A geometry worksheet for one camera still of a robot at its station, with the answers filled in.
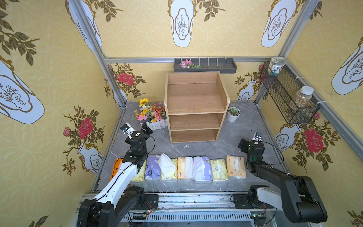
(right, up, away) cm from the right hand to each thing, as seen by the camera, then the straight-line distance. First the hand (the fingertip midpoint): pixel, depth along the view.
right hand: (253, 141), depth 90 cm
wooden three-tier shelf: (-38, +24, -13) cm, 46 cm away
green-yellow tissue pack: (-68, -16, -12) cm, 71 cm away
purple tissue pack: (-62, -14, -9) cm, 64 cm away
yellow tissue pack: (-53, -12, -11) cm, 55 cm away
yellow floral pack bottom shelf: (-24, -14, -10) cm, 29 cm away
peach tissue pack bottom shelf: (-14, -13, -8) cm, 20 cm away
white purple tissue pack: (-34, -14, -11) cm, 38 cm away
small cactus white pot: (-8, +18, +13) cm, 23 cm away
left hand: (-73, +9, -8) cm, 74 cm away
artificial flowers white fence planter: (-63, +17, +2) cm, 66 cm away
